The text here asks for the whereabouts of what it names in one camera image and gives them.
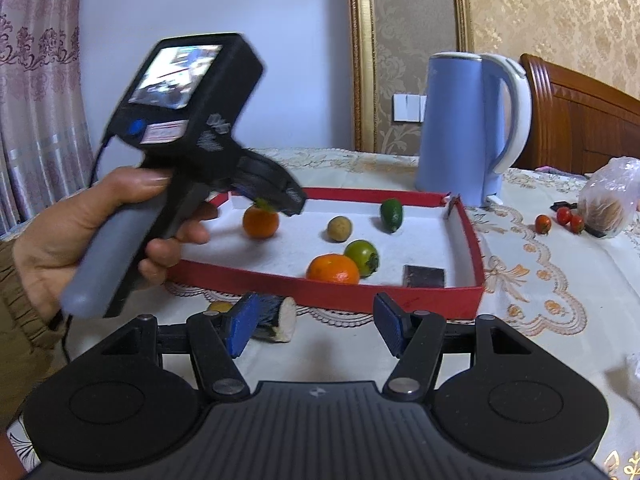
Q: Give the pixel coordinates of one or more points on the orange with green leaf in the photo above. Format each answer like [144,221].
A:
[260,224]

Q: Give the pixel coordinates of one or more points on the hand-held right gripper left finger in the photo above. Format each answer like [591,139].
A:
[245,322]

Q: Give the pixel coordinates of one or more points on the white wall switch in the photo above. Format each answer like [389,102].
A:
[407,107]

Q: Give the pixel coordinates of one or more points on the pair of cherry tomatoes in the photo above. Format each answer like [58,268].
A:
[560,205]

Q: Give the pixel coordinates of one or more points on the white tissue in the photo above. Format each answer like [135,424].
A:
[627,370]

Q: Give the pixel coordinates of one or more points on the red cardboard box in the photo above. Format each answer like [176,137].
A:
[300,242]

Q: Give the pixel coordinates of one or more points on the person's left forearm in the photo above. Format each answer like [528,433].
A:
[20,340]

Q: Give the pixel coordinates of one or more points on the small yellow plum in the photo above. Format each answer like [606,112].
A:
[220,306]

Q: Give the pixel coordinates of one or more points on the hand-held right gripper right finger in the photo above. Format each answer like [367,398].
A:
[385,322]

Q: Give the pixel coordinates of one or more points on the person's left hand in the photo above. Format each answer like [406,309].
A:
[70,230]

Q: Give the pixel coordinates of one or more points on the small brown kiwi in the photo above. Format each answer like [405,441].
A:
[340,228]

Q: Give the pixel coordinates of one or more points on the red cherry tomato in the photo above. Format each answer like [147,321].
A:
[564,216]
[576,223]
[543,224]

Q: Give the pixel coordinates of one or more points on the wooden headboard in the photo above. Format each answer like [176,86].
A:
[575,125]

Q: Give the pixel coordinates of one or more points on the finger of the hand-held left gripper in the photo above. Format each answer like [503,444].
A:
[275,185]

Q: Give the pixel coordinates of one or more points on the green tomato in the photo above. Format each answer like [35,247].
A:
[364,255]

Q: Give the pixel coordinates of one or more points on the gold wall panel frame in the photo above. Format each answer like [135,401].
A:
[361,60]

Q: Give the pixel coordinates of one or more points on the black card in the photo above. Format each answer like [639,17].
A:
[424,276]

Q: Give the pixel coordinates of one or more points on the clear plastic bag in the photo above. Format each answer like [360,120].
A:
[607,205]

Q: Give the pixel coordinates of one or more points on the pink patterned curtain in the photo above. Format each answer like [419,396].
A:
[40,85]

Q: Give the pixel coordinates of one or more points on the blue electric kettle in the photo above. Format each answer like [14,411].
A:
[450,135]

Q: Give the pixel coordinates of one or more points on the cream embroidered tablecloth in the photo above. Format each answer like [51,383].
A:
[540,280]

